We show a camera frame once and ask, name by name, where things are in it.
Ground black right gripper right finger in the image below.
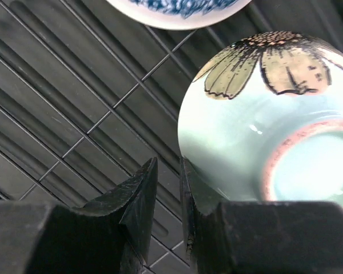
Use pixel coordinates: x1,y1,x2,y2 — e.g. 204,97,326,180
180,158,343,273

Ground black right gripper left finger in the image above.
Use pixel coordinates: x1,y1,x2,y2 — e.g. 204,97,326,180
0,158,158,273

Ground pale green ceramic bowl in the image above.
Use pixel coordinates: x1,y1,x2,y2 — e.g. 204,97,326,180
178,31,343,207

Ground blue white patterned bowl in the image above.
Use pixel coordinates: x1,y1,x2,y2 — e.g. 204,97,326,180
108,0,251,30

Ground black wire dish rack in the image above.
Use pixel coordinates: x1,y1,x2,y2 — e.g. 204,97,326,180
0,1,343,273

